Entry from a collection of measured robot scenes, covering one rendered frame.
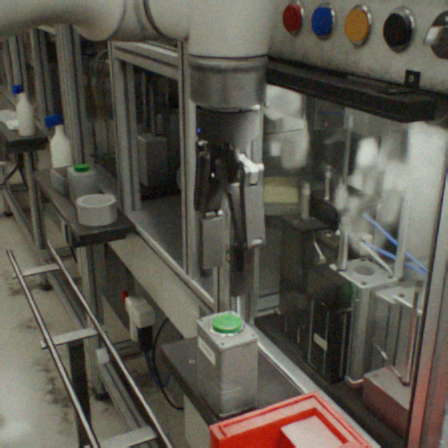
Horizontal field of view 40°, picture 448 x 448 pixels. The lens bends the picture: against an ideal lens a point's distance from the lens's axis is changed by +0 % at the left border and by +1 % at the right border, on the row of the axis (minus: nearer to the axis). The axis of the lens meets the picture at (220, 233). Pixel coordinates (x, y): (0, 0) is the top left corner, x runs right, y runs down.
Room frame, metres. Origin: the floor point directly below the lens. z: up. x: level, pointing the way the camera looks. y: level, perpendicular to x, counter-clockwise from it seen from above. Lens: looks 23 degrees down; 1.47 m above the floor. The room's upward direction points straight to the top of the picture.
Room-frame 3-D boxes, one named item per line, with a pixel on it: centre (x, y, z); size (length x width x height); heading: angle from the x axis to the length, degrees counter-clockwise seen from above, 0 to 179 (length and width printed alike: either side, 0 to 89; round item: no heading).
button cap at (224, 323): (0.72, -0.01, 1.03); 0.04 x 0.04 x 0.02
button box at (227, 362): (0.73, -0.02, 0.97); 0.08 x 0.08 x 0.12; 27
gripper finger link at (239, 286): (0.69, -0.03, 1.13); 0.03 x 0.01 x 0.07; 116
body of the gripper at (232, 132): (0.72, -0.01, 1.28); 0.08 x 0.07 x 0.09; 26
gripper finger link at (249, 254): (0.67, -0.04, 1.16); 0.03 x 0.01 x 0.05; 26
